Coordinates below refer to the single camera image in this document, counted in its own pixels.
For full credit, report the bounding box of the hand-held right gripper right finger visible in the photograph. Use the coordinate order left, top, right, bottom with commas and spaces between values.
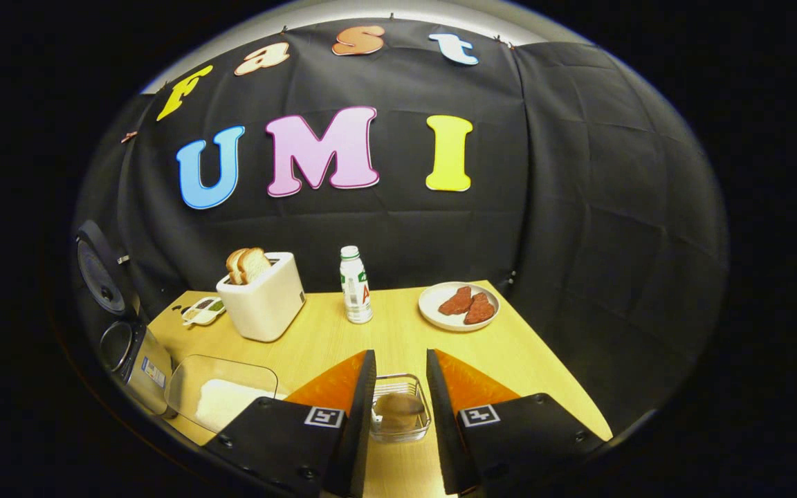
426, 348, 607, 496

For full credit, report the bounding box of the white rice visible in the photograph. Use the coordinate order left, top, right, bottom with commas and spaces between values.
194, 378, 287, 433

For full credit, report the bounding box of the white toaster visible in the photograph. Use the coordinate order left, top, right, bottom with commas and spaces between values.
216, 251, 306, 343

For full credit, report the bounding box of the metal wire chopstick holder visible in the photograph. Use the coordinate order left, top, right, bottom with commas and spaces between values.
369, 373, 432, 443

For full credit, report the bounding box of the wooden spoon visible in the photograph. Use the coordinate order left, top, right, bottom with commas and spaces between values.
375, 391, 427, 430

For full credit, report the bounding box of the clear glass container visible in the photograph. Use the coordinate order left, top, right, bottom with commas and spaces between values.
165, 355, 282, 435

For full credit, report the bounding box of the dark blue rice cooker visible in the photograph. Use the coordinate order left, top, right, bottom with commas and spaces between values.
75, 220, 176, 417

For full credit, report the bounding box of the red meat piece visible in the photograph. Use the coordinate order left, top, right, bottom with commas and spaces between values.
438, 286, 473, 316
464, 292, 496, 326

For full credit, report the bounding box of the white drink bottle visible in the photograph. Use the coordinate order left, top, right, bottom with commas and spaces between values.
340, 246, 374, 324

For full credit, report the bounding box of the white round plate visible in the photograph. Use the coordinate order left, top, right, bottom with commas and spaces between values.
418, 281, 501, 333

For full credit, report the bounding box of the white divided grain dish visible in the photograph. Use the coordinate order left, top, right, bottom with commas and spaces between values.
181, 296, 226, 326

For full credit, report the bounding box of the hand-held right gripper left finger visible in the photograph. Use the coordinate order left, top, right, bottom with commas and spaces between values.
203, 349, 377, 498

